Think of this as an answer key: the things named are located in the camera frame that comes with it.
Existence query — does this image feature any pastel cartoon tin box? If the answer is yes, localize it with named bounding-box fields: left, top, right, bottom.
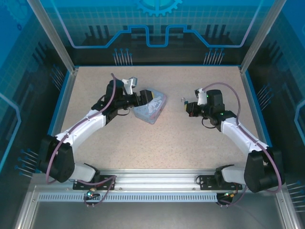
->
left=132, top=87, right=168, bottom=125

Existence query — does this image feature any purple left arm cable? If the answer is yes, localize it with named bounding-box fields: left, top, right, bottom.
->
left=45, top=73, right=118, bottom=208

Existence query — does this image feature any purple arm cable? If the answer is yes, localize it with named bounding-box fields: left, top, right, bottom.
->
left=202, top=82, right=284, bottom=208
left=45, top=73, right=118, bottom=208

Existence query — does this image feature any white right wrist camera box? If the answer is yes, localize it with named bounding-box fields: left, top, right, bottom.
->
left=193, top=88, right=208, bottom=106

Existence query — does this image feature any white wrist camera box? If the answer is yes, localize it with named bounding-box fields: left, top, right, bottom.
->
left=121, top=76, right=139, bottom=95
left=193, top=88, right=208, bottom=106

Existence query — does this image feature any thin black left gripper cable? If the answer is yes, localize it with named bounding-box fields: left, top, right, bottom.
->
left=116, top=107, right=131, bottom=118

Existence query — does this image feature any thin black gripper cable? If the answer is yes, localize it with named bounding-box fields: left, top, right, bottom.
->
left=201, top=116, right=215, bottom=130
left=116, top=107, right=131, bottom=118

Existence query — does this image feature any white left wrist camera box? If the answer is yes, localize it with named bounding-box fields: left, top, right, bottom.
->
left=121, top=76, right=139, bottom=95

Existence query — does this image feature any thin black right gripper cable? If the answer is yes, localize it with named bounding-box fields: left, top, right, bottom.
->
left=201, top=116, right=215, bottom=130

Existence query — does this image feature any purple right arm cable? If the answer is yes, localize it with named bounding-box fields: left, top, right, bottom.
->
left=202, top=82, right=284, bottom=208

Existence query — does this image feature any aluminium table side rail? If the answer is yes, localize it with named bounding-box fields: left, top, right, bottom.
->
left=40, top=67, right=80, bottom=173
left=239, top=66, right=281, bottom=173

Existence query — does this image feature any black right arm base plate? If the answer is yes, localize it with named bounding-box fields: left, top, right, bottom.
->
left=197, top=174, right=244, bottom=191

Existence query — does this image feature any aluminium mounting rail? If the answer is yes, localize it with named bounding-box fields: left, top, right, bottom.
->
left=30, top=168, right=286, bottom=194

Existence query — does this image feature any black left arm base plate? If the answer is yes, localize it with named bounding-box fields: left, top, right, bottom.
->
left=72, top=174, right=117, bottom=191

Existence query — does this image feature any aluminium frame post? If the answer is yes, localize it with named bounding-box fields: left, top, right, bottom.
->
left=26, top=0, right=80, bottom=73
left=239, top=0, right=287, bottom=73

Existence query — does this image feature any slotted metal cable duct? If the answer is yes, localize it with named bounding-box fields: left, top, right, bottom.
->
left=37, top=193, right=219, bottom=203

